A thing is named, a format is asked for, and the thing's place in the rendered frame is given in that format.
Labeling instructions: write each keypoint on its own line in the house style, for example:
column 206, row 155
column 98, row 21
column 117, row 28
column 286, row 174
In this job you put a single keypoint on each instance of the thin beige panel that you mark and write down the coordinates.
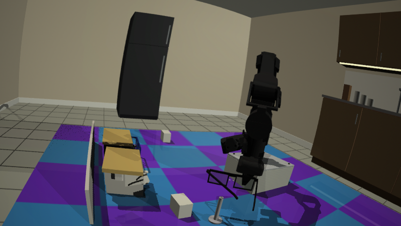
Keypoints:
column 89, row 175

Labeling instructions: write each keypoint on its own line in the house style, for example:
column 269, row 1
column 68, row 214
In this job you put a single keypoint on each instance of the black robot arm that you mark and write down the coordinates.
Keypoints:
column 265, row 93

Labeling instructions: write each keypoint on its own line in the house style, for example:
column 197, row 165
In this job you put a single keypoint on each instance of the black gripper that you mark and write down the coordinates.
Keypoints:
column 249, row 164

